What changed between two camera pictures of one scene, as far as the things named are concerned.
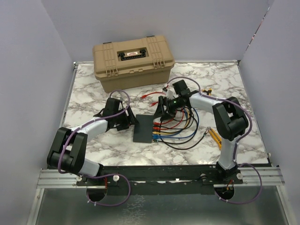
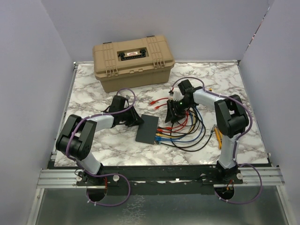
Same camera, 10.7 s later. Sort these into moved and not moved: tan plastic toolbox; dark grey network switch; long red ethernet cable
Moved: long red ethernet cable
Not moved: tan plastic toolbox; dark grey network switch
